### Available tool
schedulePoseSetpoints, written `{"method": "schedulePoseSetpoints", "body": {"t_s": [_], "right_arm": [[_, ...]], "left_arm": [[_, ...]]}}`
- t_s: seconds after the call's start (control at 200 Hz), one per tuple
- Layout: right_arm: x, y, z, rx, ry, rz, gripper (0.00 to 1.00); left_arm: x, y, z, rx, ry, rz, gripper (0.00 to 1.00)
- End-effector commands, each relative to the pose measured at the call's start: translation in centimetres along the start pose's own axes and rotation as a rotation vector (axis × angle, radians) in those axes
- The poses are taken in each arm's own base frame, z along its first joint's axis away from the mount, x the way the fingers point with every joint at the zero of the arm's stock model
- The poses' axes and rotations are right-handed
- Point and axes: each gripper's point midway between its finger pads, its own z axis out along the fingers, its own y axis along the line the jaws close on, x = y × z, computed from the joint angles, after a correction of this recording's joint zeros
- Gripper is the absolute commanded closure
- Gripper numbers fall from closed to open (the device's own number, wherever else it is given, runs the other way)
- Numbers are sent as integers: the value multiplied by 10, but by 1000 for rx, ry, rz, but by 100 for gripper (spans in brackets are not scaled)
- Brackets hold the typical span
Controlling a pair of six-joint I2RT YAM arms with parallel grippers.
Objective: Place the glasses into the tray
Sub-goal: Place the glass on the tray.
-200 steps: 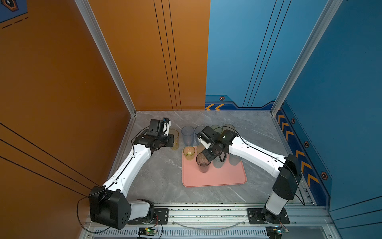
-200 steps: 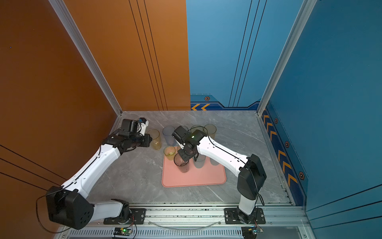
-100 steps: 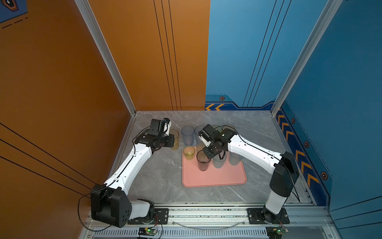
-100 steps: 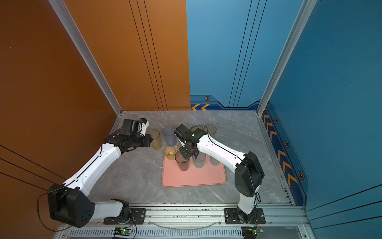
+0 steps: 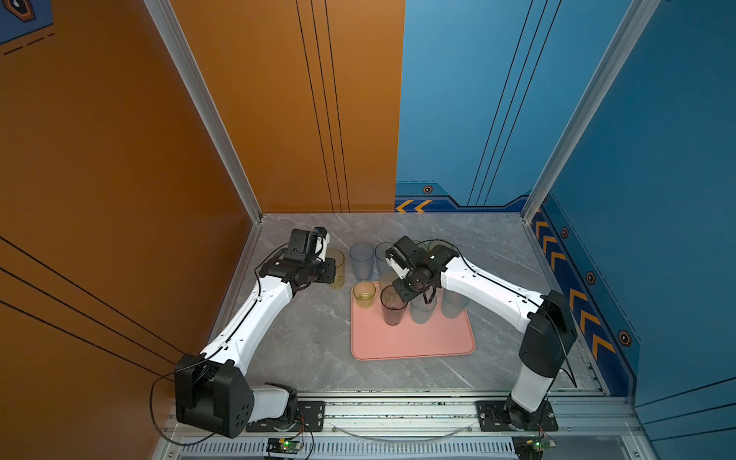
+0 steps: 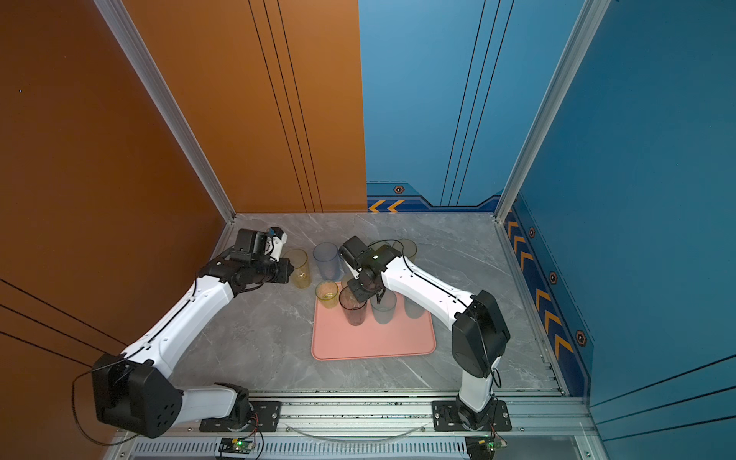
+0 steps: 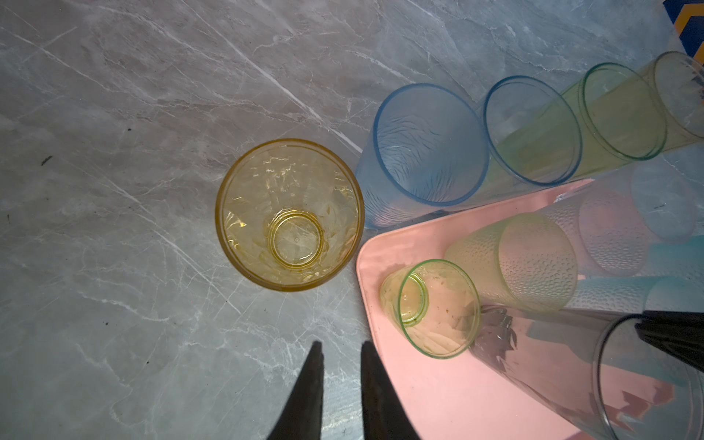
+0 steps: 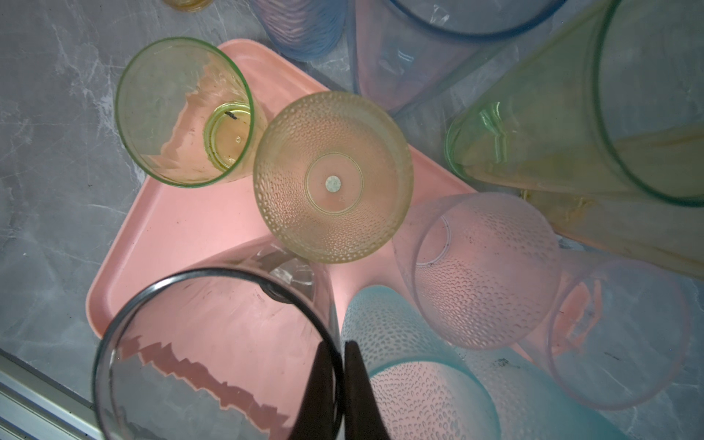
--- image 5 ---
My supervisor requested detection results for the blue textured tall glass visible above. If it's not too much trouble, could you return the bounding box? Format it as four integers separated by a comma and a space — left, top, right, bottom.
349, 241, 375, 281

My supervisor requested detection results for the blue smooth tall glass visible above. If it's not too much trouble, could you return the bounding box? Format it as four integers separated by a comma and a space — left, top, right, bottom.
375, 241, 394, 276

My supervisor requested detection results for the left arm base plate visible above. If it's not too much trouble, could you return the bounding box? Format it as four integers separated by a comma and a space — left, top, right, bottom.
245, 400, 326, 433

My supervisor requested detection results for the yellow tall glass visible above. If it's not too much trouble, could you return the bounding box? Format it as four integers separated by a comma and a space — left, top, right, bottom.
327, 248, 345, 289

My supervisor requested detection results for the clear tube on rail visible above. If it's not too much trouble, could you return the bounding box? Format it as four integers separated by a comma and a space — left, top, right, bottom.
331, 425, 473, 444

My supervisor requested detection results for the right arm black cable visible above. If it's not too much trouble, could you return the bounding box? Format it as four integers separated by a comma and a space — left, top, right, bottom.
422, 238, 578, 389

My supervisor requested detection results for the left aluminium corner post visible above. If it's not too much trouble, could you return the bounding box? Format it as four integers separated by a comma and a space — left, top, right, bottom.
142, 0, 265, 222

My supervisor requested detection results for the right aluminium corner post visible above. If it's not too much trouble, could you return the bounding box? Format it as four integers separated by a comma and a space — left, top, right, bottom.
521, 0, 660, 224

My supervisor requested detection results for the aluminium front rail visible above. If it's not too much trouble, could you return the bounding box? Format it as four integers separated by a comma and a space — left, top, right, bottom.
153, 391, 657, 459

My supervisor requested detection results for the circuit board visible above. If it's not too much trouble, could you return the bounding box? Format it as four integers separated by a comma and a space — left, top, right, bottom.
512, 437, 557, 460
266, 438, 304, 457

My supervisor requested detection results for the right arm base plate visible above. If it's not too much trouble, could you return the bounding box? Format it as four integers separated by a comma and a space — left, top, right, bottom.
475, 400, 559, 432

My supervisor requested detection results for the right circuit board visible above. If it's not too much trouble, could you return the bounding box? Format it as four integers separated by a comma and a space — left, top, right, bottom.
512, 437, 557, 460

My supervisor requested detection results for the grey smoky tall glass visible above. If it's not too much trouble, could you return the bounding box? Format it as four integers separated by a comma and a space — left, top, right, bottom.
381, 286, 407, 326

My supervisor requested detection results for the teal glass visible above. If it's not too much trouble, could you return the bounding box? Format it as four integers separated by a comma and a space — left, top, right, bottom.
441, 289, 470, 319
409, 294, 437, 325

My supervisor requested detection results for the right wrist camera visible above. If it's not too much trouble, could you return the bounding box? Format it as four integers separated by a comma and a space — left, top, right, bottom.
385, 236, 427, 279

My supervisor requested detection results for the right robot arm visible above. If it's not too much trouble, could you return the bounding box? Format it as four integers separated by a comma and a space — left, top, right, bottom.
385, 237, 578, 431

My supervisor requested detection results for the pink plastic tray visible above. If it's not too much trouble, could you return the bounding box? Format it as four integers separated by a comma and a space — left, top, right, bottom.
351, 283, 475, 361

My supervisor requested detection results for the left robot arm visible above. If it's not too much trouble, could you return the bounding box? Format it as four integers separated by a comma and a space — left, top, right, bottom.
174, 227, 335, 438

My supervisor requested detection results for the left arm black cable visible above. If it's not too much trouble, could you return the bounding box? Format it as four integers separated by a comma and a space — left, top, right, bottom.
148, 243, 291, 449

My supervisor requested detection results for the peach short glass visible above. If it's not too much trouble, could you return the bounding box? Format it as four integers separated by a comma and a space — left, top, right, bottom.
379, 271, 399, 291

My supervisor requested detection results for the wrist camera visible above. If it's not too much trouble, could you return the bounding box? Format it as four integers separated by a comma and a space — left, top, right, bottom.
307, 227, 330, 262
385, 236, 427, 279

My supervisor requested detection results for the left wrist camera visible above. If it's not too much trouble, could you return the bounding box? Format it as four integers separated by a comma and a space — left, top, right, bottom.
307, 227, 330, 262

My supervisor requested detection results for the green short glass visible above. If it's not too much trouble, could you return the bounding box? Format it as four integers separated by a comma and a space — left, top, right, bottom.
352, 281, 377, 309

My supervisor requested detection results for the aluminium corner post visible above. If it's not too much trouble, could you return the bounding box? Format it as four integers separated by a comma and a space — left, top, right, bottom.
142, 0, 265, 222
521, 0, 660, 224

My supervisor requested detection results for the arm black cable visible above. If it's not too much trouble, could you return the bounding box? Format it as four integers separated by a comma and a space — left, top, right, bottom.
148, 243, 291, 449
422, 238, 578, 389

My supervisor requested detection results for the left circuit board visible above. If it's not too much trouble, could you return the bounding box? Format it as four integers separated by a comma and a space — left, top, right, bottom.
266, 438, 304, 457

